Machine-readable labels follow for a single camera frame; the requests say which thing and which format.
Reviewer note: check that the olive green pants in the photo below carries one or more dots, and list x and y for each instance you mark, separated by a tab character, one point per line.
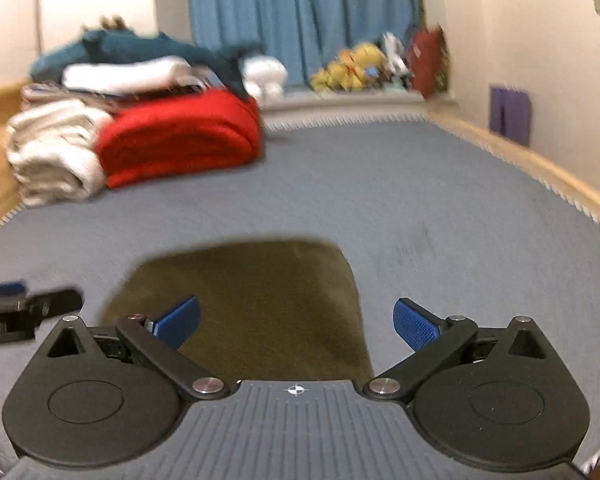
260	300

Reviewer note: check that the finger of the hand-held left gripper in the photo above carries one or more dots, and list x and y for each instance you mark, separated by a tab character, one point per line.
2	290
55	302

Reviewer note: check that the navy patterned blanket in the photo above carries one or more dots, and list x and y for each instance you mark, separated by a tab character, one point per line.
180	91

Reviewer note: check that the wooden bed frame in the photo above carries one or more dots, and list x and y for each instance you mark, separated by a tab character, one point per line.
530	160

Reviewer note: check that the yellow bear plush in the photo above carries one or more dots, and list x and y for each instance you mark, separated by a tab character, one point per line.
367	57

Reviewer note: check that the white pillow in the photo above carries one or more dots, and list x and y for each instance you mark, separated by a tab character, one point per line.
125	74

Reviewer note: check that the blue curtain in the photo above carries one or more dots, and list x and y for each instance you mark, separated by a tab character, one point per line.
300	20

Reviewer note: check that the cream folded blanket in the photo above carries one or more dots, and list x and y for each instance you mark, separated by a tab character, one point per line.
50	150

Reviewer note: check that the blue shark plush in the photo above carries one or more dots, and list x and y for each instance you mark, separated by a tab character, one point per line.
130	45

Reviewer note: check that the red cushion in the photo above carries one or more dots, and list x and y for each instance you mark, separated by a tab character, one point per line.
427	62

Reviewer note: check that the brown plush toy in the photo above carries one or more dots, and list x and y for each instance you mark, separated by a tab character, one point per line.
112	22

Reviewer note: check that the purple paper bag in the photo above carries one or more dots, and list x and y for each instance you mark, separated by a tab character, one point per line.
511	117

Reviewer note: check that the red folded quilt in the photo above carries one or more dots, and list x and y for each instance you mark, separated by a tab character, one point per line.
180	135

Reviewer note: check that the grey mattress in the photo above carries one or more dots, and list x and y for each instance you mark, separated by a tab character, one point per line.
405	200

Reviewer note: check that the wooden headboard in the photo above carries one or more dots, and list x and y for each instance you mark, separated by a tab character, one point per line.
0	125

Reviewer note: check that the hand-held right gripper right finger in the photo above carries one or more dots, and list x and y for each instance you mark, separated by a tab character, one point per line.
415	325

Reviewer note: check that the white plush toy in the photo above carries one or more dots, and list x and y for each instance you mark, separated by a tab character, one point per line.
265	75

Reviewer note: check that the white window sill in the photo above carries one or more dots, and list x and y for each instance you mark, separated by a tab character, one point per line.
330	105

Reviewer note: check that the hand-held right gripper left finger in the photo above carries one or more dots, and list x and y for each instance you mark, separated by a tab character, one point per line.
177	320

